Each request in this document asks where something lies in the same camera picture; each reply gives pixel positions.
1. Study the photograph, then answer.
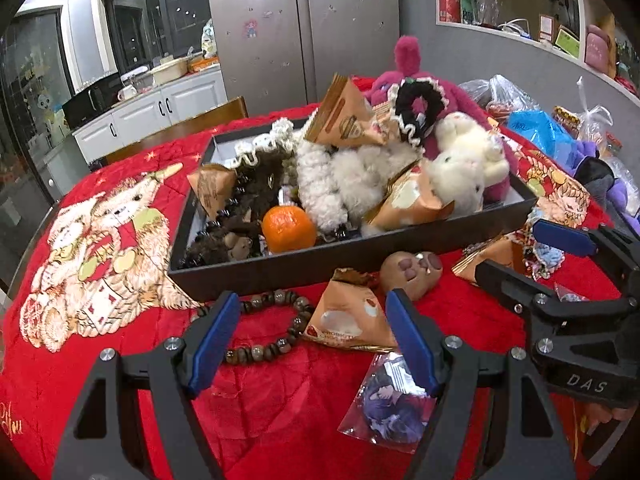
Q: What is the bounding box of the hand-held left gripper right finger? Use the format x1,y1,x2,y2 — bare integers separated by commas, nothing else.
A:
384,288,576,480

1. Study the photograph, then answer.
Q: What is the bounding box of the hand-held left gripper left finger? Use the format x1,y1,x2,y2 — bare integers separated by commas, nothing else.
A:
52,290,242,480

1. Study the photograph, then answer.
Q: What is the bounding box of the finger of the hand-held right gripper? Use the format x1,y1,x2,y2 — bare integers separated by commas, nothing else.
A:
532,220,640,301
475,260,626,326

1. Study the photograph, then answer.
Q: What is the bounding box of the triangular snack packet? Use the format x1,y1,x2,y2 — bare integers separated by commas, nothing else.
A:
365,167,456,226
305,74,388,148
302,268,398,353
452,237,531,286
189,164,236,216

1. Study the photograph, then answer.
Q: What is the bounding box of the blue knitted scrunchie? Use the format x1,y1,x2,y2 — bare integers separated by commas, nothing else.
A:
520,210,566,281

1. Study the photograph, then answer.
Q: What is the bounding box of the brown bead bracelet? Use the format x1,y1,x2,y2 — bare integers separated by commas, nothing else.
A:
197,289,316,366

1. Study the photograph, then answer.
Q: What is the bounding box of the brown braided scrunchie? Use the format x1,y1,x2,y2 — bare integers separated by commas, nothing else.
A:
182,210,263,268

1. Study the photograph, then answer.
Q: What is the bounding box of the black tray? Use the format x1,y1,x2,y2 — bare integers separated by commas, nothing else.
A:
167,120,540,302

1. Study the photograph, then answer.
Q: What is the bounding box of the orange mandarin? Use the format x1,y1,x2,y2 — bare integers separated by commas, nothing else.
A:
261,205,318,253

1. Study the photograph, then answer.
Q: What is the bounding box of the black scrunchie with lace trim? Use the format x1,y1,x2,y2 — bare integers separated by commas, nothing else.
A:
387,77,452,157

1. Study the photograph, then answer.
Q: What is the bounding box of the person's right hand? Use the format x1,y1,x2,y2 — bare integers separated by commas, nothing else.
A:
582,402,638,423

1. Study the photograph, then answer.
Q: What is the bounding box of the clear bag with dark item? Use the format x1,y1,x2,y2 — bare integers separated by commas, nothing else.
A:
552,282,592,304

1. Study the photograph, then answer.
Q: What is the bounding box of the brown paw plush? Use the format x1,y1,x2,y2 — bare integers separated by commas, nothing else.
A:
380,251,443,301

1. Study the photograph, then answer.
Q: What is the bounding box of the plastic sachet with purple badge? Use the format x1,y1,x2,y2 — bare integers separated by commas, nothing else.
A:
337,351,440,455

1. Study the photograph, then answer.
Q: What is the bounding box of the black cloth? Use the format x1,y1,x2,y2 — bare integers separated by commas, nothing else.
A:
575,157,616,187

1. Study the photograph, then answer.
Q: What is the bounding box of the purple towel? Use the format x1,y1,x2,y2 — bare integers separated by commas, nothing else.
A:
575,137,640,216

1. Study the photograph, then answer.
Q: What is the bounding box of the red printed blanket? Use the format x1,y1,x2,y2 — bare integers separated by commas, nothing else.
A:
0,75,640,480

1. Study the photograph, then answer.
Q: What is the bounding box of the blue plastic bag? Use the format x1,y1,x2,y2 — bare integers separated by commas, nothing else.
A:
507,110,581,161

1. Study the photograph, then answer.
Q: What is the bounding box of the cream plush bunny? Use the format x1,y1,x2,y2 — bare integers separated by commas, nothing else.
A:
425,111,510,221

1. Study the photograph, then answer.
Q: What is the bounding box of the knotted clear food bag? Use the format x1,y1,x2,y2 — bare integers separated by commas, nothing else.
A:
575,77,617,137

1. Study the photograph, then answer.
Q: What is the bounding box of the crumpled clear plastic bag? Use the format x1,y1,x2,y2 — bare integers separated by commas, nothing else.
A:
460,75,526,116

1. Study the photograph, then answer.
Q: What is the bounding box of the white fluffy scrunchie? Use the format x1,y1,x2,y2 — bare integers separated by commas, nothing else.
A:
295,137,423,238

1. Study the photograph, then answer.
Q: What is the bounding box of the brown scrunchie white lace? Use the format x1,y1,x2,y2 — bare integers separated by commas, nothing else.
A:
232,117,306,211

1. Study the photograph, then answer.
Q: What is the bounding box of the pink container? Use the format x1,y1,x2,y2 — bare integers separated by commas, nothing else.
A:
585,25,613,73

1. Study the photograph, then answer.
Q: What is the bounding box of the green label card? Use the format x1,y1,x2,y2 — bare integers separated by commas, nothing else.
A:
557,27,582,56

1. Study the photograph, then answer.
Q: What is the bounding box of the white kitchen cabinet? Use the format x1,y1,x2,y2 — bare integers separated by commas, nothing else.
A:
72,67,228,166

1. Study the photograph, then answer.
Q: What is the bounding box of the magenta plush toy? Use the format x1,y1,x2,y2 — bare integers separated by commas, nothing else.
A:
370,35,513,203

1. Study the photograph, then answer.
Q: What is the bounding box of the clear drinking glasses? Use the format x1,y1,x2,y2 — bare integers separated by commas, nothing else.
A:
475,0,501,26

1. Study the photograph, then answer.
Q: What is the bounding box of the black microwave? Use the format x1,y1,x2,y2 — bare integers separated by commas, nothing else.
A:
61,77,123,131

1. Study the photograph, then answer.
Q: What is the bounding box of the beige basin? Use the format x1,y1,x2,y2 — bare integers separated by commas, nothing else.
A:
150,57,191,86

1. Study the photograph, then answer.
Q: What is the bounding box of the silver refrigerator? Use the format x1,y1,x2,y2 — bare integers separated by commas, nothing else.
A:
204,0,401,116

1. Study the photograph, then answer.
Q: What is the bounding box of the black bead string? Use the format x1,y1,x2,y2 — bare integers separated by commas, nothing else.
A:
205,170,261,231

